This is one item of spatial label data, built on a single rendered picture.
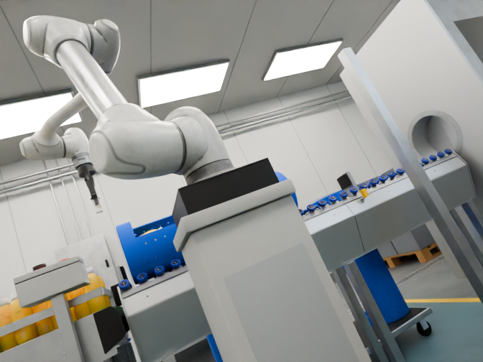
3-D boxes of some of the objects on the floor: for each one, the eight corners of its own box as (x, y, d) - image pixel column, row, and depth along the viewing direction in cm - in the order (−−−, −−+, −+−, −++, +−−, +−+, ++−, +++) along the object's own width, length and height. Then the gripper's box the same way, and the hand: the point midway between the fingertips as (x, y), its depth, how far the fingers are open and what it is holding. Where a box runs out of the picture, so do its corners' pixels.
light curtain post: (530, 345, 146) (351, 47, 185) (522, 351, 144) (342, 48, 183) (515, 343, 152) (344, 54, 191) (508, 350, 149) (336, 56, 189)
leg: (419, 384, 153) (356, 259, 168) (411, 391, 151) (347, 263, 166) (410, 382, 159) (349, 261, 173) (402, 388, 156) (341, 265, 171)
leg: (509, 296, 202) (453, 205, 217) (504, 300, 200) (448, 208, 214) (500, 296, 207) (446, 207, 222) (494, 300, 205) (441, 210, 220)
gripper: (79, 174, 162) (93, 218, 156) (74, 164, 150) (88, 211, 144) (95, 170, 164) (109, 213, 159) (90, 159, 153) (106, 205, 147)
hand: (97, 205), depth 152 cm, fingers closed
